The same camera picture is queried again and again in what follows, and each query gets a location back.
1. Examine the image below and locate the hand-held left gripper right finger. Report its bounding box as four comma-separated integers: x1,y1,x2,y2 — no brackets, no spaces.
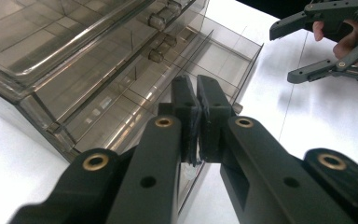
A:
196,74,234,164

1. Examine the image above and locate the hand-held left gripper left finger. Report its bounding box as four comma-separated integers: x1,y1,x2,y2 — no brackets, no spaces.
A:
158,74,203,166

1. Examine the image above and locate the smoky clear drawer cabinet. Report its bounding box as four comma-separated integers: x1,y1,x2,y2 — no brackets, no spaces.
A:
0,0,213,162

